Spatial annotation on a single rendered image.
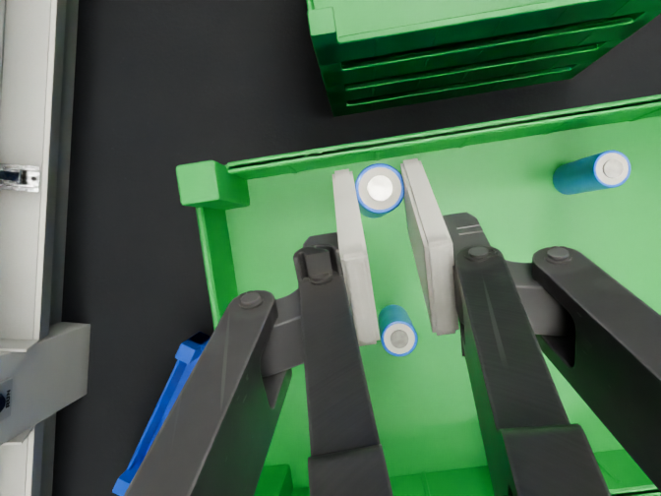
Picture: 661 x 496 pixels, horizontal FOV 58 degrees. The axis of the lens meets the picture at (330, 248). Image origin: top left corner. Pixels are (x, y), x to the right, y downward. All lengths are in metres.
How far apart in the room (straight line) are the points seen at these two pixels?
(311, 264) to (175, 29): 0.71
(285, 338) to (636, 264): 0.28
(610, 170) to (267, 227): 0.19
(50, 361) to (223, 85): 0.40
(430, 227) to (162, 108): 0.68
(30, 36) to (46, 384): 0.39
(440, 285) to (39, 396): 0.64
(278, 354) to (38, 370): 0.61
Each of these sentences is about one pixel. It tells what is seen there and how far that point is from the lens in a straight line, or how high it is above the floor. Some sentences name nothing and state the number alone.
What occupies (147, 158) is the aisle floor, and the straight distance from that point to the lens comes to 0.82.
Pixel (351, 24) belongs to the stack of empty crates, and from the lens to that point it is 0.55.
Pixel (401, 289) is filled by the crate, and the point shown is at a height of 0.40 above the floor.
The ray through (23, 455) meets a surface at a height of 0.13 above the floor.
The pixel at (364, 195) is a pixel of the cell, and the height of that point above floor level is 0.55.
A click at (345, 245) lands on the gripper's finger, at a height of 0.60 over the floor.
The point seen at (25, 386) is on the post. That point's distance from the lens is 0.74.
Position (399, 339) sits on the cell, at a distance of 0.30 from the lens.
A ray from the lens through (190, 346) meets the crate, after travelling 0.73.
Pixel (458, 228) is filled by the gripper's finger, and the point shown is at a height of 0.58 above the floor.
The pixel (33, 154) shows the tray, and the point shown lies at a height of 0.13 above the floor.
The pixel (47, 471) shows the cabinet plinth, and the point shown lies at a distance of 0.92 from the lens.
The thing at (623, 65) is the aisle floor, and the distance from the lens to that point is 0.85.
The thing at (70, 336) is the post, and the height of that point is 0.05.
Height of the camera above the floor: 0.76
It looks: 86 degrees down
